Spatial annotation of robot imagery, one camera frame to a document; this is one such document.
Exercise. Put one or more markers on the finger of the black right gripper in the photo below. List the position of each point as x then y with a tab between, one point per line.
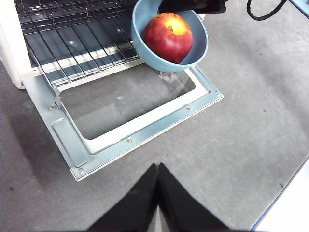
210	6
176	5

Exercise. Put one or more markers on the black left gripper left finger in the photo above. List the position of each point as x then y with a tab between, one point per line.
135	207

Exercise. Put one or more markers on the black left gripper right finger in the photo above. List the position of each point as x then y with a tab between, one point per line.
181	207

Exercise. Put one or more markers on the red yellow apple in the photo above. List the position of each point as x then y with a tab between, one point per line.
169	41

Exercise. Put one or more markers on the blue bowl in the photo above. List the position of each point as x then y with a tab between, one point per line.
144	43

